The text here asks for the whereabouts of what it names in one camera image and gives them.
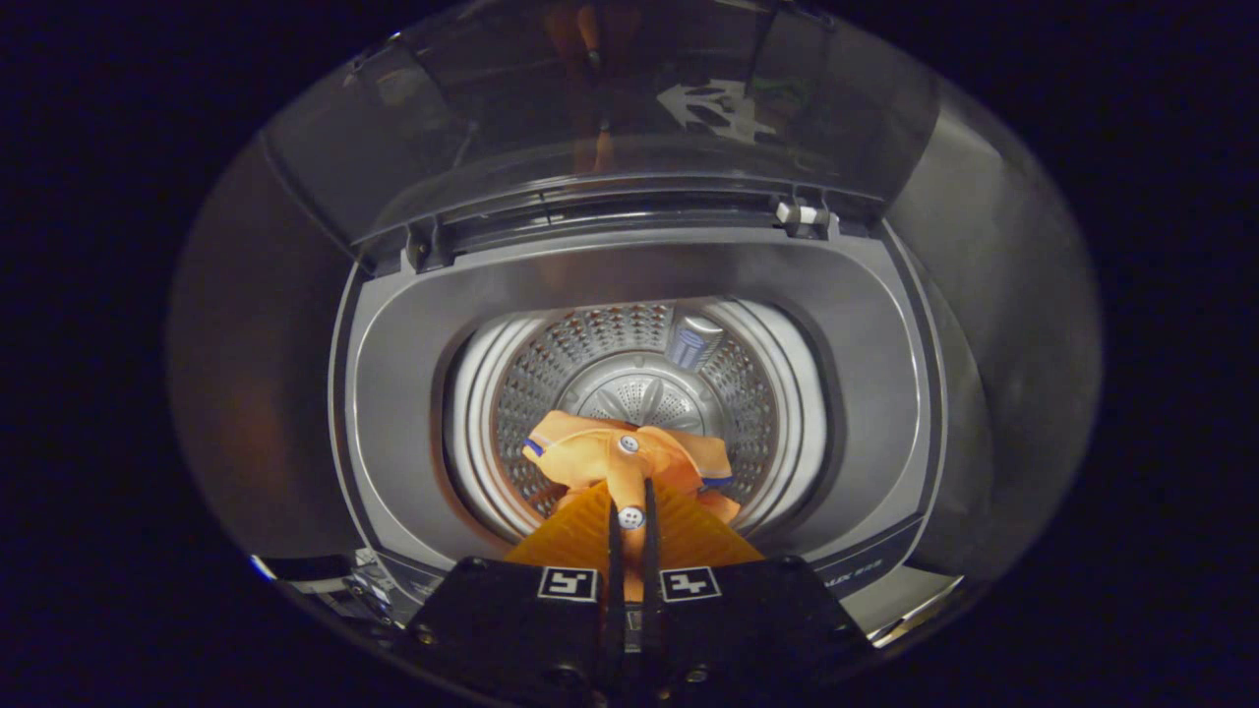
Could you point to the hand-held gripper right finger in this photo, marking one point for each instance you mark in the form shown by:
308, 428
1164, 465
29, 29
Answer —
748, 634

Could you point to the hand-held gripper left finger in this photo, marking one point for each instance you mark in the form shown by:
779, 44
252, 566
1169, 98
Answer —
511, 639

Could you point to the orange polo shirt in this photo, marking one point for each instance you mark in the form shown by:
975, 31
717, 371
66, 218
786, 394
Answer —
590, 457

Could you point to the grey washing machine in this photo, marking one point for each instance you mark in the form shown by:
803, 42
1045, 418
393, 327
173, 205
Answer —
413, 393

